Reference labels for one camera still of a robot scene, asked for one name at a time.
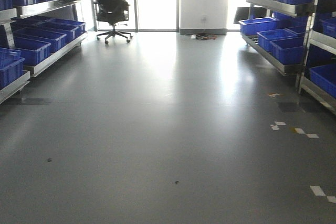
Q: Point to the black office chair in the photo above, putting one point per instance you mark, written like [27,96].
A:
[113,12]

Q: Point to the right shelving rack with bins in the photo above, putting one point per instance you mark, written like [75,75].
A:
[298,38]

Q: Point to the shelving rack with bins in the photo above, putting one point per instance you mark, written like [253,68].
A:
[34,35]
[298,38]

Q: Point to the left shelving rack with bins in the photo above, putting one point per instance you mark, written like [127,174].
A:
[34,35]

